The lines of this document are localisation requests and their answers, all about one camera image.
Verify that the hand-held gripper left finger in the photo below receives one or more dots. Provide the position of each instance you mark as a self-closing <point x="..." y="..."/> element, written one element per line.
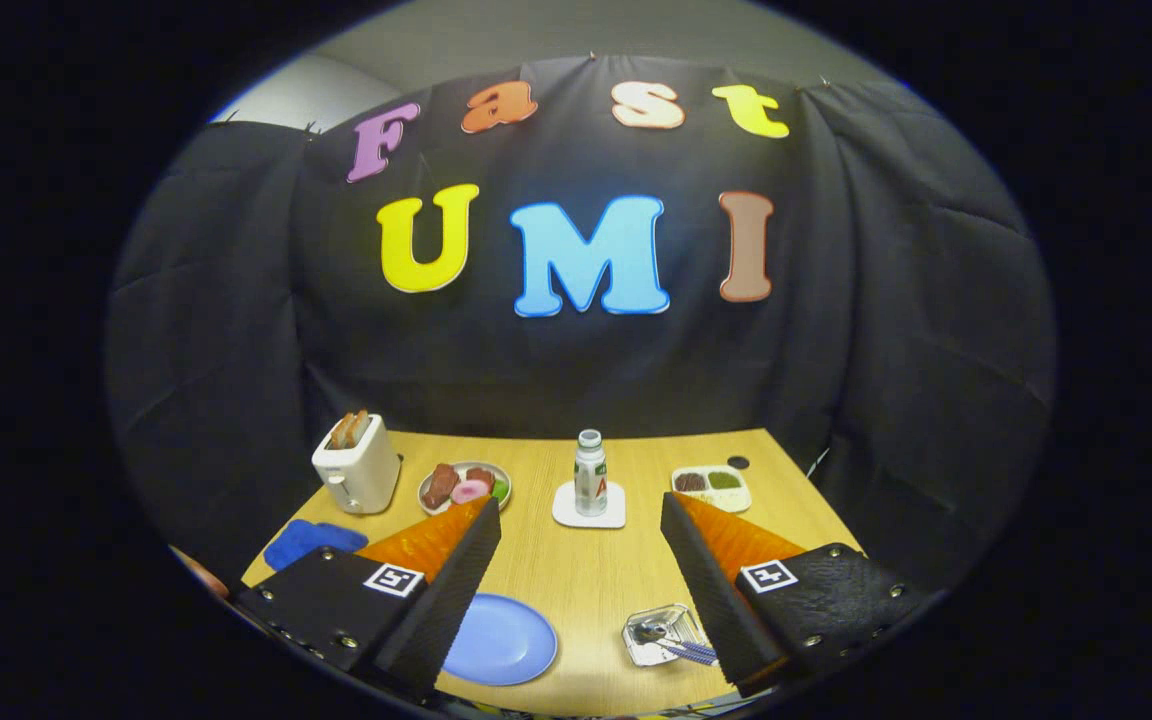
<point x="451" y="600"/>

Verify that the white toaster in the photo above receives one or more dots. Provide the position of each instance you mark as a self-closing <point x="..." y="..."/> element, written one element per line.
<point x="361" y="480"/>

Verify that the blue folded cloth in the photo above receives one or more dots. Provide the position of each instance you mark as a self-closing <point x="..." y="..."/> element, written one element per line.
<point x="306" y="540"/>

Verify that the green lettuce leaf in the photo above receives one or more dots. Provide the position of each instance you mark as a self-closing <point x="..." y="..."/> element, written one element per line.
<point x="501" y="491"/>

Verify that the brown meat piece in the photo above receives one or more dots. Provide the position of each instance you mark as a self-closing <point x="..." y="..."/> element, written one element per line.
<point x="439" y="485"/>

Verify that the blue round plate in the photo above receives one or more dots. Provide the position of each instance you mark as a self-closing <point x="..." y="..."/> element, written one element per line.
<point x="506" y="640"/>

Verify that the white square coaster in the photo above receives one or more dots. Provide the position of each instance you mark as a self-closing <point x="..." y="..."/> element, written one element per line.
<point x="566" y="515"/>

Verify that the small beige food plate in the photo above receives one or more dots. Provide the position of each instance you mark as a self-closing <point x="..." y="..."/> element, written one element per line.
<point x="436" y="465"/>

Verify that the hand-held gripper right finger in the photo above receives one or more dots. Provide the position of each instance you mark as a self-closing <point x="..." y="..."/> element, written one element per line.
<point x="711" y="600"/>

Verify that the brown toast slice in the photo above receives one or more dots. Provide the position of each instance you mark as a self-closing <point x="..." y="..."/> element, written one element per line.
<point x="361" y="426"/>
<point x="341" y="432"/>

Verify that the white divided bean dish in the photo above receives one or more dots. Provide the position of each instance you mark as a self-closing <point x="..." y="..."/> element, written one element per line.
<point x="731" y="500"/>

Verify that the pink ham slice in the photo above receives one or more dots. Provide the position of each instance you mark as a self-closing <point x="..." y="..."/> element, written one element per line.
<point x="469" y="492"/>

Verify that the white drink bottle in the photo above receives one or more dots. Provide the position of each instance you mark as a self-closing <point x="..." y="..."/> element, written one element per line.
<point x="591" y="480"/>

